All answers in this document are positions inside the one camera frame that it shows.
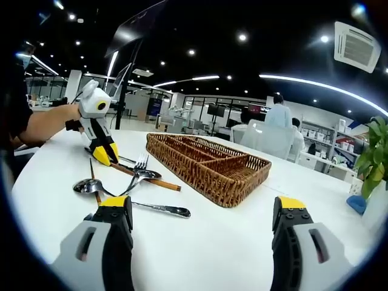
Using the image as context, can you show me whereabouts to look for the person's left hand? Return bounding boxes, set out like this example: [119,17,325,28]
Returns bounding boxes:
[62,103,82,122]

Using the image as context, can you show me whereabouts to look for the steel spoon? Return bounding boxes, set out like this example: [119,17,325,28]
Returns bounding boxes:
[72,178,118,198]
[119,169,162,196]

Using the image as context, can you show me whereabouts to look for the blue cloth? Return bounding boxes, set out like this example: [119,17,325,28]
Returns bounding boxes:
[346,195,367,215]

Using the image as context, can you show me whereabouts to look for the black monitor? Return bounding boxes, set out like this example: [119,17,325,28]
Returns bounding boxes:
[207,104,227,118]

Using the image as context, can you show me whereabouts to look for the wicker tray with storage slots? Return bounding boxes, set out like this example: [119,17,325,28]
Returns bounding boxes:
[145,132,273,209]

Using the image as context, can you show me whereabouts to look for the small patterned white cup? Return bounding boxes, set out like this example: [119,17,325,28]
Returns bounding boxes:
[349,177,364,196]

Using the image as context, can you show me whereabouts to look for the brown wooden chopstick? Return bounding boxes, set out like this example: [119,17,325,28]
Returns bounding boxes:
[110,162,182,192]
[89,157,102,207]

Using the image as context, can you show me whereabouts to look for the white plant pot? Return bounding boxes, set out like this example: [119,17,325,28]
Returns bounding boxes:
[362,180,388,231]

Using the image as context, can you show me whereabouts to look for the black stand with screen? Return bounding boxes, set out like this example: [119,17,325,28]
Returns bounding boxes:
[104,39,145,131]

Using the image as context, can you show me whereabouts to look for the steel fork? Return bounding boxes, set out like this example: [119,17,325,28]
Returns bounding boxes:
[121,153,150,196]
[132,201,192,219]

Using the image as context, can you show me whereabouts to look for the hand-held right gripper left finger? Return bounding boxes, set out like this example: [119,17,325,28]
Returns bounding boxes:
[52,195,135,291]

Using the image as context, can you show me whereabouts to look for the white storage shelf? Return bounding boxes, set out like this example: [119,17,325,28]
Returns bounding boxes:
[301,119,369,170]

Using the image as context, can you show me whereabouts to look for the green leafy plant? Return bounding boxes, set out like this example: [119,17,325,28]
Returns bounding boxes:
[353,116,388,199]

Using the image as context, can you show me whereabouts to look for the white mesh office chair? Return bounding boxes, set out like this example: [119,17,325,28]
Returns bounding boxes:
[239,119,299,160]

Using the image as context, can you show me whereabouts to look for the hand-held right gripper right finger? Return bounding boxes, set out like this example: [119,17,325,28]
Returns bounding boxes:
[270,196,354,291]

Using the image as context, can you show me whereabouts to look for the ceiling air conditioner unit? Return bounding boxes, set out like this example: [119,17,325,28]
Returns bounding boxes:
[333,21,382,73]

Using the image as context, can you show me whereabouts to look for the blue standing banner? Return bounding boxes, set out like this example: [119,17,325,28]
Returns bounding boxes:
[147,97,164,118]

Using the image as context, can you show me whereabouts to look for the red wall screen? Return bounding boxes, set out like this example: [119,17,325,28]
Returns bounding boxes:
[248,102,269,115]

